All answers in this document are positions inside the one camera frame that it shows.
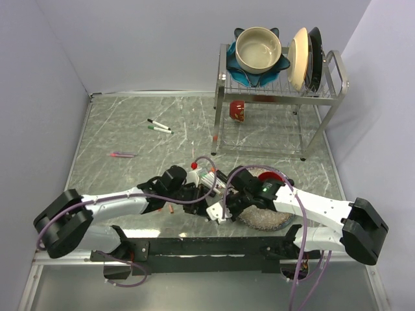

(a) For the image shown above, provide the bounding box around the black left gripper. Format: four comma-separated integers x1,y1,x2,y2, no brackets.
165,182,211,216

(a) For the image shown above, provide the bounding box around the green and black highlighter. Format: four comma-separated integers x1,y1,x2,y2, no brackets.
198,173,212,189

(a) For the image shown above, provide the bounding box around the pink capped white marker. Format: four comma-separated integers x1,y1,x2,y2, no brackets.
214,179,226,195

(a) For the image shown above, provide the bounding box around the orange and black highlighter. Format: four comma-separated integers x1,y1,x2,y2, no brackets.
208,168,228,187

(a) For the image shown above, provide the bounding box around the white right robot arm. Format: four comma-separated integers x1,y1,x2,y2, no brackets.
224,166,388,266

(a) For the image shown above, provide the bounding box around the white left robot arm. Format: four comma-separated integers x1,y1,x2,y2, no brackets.
33,165,212,260

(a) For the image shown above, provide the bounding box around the purple pen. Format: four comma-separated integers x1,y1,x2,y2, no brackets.
110,152,137,158

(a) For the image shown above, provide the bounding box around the speckled grey plate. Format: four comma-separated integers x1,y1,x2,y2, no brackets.
231,168,295,232

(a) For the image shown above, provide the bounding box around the black and red mug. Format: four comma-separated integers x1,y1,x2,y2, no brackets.
257,171,285,183

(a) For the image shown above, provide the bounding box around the green capped white marker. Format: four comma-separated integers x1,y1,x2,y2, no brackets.
147,126,174,135

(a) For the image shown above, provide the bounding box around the black capped white marker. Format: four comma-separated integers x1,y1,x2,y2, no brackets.
147,119,171,130

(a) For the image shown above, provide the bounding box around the steel dish rack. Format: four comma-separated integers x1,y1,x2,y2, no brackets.
211,44,349,161

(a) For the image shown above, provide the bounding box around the small red cup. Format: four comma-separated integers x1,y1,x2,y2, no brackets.
229,100,244,122

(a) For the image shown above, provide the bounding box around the blue star-shaped bowl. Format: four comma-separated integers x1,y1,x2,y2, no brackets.
226,27,291,87

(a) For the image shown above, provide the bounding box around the beige ceramic bowl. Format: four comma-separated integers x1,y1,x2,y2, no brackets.
235,27,282,75

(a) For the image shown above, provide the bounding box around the cream plate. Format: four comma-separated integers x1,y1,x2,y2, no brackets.
287,27,309,91

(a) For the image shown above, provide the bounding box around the black plate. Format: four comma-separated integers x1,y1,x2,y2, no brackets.
305,27,323,93

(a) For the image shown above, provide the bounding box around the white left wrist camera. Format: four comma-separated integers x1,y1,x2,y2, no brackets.
187,162,207,186

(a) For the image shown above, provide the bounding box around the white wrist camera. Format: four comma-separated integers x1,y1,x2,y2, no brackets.
206,200,232,224
187,162,207,186

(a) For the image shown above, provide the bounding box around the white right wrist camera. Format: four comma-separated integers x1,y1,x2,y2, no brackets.
206,200,232,224

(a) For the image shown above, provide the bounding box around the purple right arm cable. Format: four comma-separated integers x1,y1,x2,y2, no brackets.
221,165,333,311

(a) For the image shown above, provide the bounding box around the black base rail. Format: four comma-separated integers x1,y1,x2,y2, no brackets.
90,236,322,276

